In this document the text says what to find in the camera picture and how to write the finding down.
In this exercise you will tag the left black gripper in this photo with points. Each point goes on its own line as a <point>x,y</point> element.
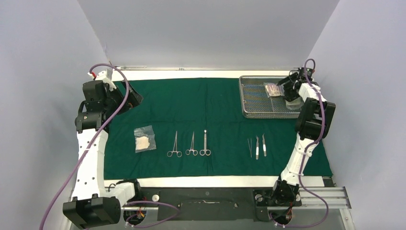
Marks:
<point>133,99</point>

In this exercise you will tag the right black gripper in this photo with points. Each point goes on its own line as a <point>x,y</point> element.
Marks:
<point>285,83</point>

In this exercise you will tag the clear packet pink contents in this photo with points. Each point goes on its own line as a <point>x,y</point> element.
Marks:
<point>273,89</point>

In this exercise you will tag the clear gauze packet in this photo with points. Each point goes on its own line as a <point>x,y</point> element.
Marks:
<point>144,139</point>

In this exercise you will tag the metal wire mesh tray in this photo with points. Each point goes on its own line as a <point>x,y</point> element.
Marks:
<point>255,102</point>

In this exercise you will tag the dark green surgical cloth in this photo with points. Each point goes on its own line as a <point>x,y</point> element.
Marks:
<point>195,105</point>

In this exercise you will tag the steel forceps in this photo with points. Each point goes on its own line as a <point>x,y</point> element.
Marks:
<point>175,150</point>

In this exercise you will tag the thin steel tweezers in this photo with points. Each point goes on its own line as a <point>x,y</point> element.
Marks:
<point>250,146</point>

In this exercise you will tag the steel haemostat clamp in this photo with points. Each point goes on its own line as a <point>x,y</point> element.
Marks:
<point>191,150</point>

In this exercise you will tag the steel surgical scissors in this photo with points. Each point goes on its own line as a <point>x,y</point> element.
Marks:
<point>205,151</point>

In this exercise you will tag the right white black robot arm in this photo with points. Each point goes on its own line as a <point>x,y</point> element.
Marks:
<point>311,127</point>

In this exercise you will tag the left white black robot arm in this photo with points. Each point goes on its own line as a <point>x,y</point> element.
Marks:
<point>92,205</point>

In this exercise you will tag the clear packet green contents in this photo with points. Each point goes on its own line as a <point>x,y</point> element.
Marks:
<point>294,105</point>

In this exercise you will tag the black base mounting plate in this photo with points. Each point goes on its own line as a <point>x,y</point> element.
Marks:
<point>210,204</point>

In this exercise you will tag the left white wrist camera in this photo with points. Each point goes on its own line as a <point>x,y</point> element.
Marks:
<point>105,76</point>

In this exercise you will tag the aluminium front frame rail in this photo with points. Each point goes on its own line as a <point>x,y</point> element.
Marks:
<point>317,196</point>

